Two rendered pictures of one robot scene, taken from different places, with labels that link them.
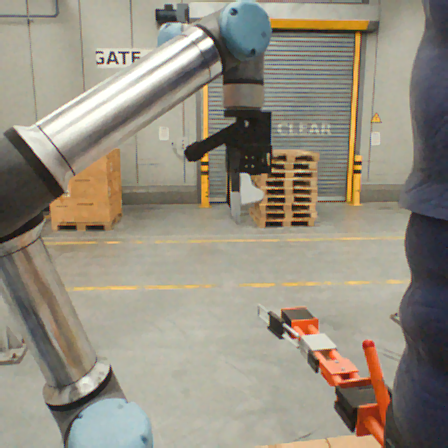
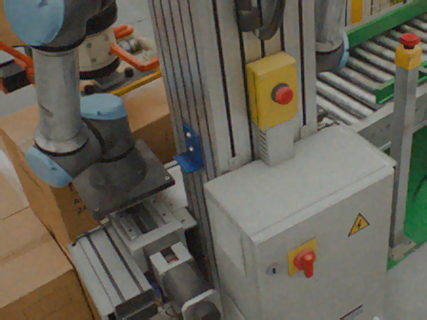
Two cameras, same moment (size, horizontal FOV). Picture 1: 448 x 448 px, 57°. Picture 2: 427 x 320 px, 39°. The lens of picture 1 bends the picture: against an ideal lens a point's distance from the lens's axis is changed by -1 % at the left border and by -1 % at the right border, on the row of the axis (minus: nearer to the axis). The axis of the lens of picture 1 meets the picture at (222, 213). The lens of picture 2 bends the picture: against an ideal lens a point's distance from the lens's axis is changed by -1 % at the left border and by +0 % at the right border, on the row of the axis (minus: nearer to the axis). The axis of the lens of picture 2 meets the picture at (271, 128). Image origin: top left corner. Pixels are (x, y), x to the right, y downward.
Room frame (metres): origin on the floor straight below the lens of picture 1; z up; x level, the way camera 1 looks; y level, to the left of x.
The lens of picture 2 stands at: (0.71, 1.42, 2.03)
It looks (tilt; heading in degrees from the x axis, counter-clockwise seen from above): 36 degrees down; 243
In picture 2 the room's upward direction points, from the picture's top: 4 degrees counter-clockwise
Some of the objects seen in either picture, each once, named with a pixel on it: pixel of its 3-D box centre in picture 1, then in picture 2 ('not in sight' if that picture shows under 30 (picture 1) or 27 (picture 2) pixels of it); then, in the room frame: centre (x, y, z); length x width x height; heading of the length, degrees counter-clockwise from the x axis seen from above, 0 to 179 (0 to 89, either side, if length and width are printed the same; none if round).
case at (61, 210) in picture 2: not in sight; (115, 152); (0.44, -0.33, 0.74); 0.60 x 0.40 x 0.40; 12
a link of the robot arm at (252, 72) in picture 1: (241, 54); not in sight; (0.79, -0.03, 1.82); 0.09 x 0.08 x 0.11; 119
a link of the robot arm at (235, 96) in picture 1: (242, 99); not in sight; (0.79, -0.04, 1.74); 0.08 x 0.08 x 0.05
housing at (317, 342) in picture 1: (318, 349); not in sight; (0.89, -0.22, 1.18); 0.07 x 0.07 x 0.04; 12
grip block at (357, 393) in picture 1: (366, 404); (10, 75); (0.68, -0.27, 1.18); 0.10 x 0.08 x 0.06; 102
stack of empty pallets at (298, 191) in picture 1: (281, 185); not in sight; (7.81, -1.11, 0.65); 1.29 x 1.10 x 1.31; 3
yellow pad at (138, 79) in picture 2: not in sight; (110, 84); (0.42, -0.23, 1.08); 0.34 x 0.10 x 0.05; 12
